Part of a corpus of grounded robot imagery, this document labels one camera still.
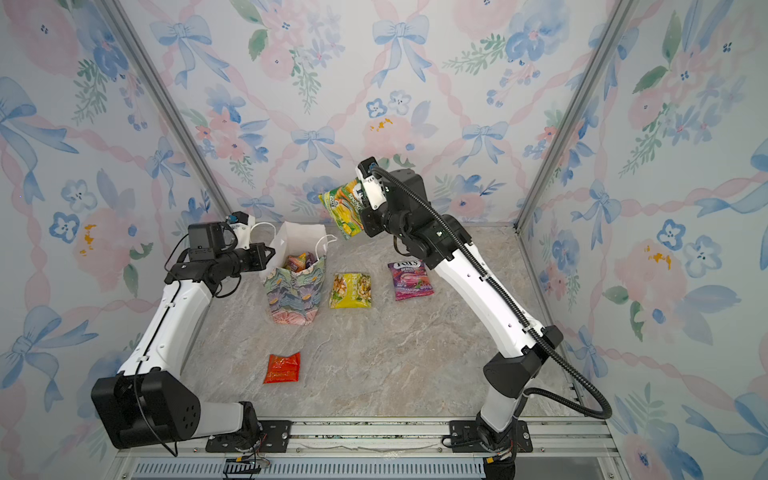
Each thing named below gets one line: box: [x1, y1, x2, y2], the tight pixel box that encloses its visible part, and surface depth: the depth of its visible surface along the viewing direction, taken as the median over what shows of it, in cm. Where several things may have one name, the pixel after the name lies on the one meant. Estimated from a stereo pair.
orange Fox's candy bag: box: [286, 256, 306, 272], surface depth 91 cm
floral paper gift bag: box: [260, 221, 327, 326], surface depth 87 cm
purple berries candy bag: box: [387, 260, 435, 301], surface depth 102 cm
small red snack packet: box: [263, 352, 301, 384], surface depth 85 cm
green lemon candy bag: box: [318, 178, 365, 239], surface depth 72 cm
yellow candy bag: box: [329, 272, 372, 309], surface depth 99 cm
